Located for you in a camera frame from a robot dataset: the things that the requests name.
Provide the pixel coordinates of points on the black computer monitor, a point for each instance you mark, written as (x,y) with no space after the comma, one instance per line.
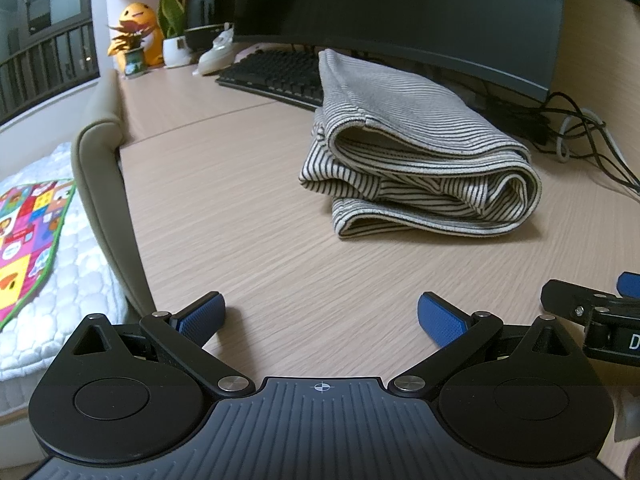
(400,5)

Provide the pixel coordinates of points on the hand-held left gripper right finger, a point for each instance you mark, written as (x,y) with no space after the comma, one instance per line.
(441,320)

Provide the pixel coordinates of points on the striped grey white garment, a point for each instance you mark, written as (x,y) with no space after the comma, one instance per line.
(425,110)

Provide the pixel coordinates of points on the orange plush toy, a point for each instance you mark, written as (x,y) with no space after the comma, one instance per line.
(140,15)

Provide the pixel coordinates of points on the white plastic object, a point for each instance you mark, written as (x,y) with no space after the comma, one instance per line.
(215,57)

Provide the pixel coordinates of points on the small red-leaved potted plant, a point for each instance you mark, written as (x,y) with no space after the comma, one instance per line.
(135,62)

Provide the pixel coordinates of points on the beige padded bed rail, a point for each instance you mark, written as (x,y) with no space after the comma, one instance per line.
(100,170)

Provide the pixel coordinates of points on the white quilted pad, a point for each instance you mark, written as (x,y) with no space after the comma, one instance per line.
(75,310)

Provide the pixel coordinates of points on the black keyboard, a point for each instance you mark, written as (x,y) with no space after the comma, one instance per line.
(270,75)

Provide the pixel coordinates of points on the black balcony railing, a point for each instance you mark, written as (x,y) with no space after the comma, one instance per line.
(50,40)

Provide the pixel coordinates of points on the colourful patchwork mat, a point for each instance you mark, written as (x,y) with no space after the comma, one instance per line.
(30,240)

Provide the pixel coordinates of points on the snake plant in white pot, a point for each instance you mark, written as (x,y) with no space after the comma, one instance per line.
(176,50)

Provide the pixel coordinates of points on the black round speaker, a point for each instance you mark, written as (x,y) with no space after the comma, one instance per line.
(207,7)

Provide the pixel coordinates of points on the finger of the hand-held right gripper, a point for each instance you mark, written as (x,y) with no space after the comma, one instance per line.
(630,285)
(565,297)

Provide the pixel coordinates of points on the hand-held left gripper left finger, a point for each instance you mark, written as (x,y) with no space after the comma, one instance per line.
(202,317)

